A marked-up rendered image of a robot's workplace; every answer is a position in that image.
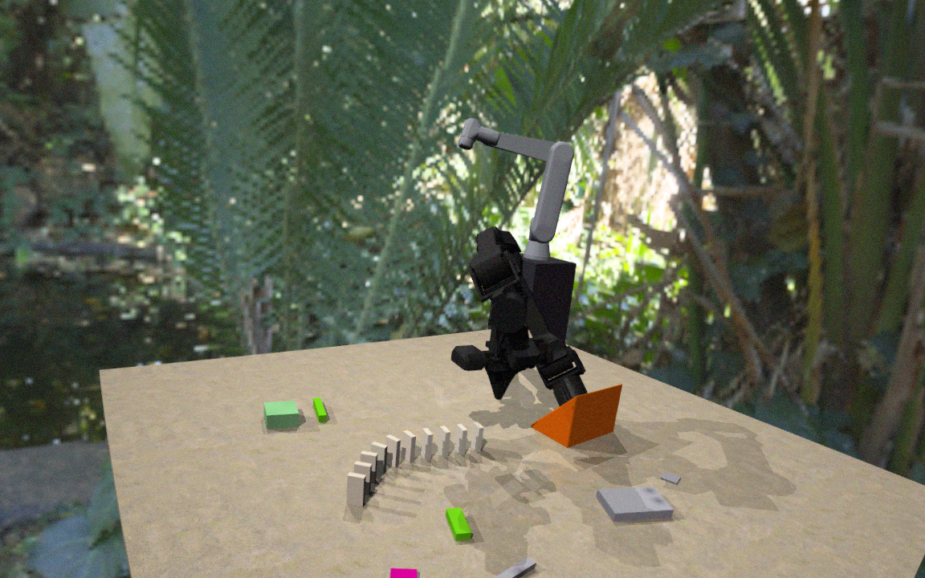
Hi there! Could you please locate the green rectangular block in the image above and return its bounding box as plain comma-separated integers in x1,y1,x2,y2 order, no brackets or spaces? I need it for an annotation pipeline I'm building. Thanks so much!
263,401,299,429
446,508,472,541

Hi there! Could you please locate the magenta rectangular block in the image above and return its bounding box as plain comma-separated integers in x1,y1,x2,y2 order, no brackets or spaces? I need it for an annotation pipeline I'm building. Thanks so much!
390,568,417,578

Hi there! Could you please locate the green rectangular bar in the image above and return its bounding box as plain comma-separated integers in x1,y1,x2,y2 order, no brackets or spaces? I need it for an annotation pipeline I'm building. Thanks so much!
313,398,326,422

